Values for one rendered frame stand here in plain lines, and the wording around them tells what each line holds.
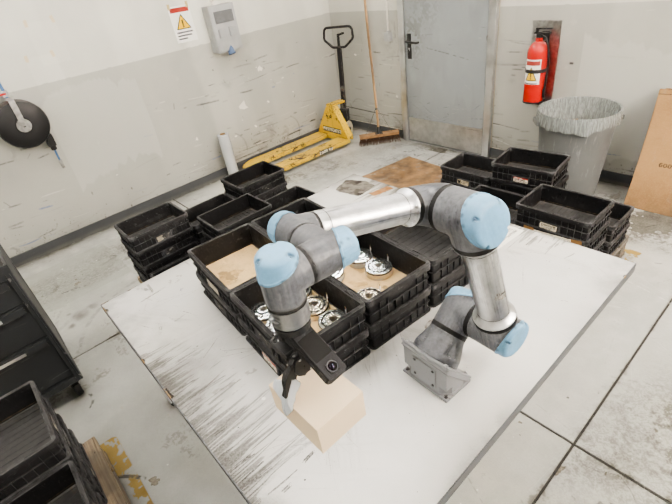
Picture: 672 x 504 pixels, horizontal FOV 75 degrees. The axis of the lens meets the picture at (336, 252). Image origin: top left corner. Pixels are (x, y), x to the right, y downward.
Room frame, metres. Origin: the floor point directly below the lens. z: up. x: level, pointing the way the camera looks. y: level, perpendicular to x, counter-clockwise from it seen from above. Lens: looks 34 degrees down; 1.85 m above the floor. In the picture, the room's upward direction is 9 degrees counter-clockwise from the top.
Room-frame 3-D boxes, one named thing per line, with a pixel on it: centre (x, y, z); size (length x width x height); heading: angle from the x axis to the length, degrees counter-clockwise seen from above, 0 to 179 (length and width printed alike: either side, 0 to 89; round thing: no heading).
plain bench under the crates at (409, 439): (1.46, -0.04, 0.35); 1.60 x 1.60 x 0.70; 37
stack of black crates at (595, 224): (2.01, -1.25, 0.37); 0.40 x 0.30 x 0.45; 37
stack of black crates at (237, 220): (2.55, 0.60, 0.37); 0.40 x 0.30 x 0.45; 127
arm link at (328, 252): (0.69, 0.02, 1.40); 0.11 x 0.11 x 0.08; 31
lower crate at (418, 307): (1.31, -0.09, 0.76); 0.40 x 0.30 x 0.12; 33
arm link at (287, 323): (0.62, 0.10, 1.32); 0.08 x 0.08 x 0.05
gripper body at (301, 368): (0.63, 0.11, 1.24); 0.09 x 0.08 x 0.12; 37
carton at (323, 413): (0.60, 0.09, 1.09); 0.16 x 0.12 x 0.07; 37
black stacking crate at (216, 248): (1.48, 0.38, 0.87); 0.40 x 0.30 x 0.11; 33
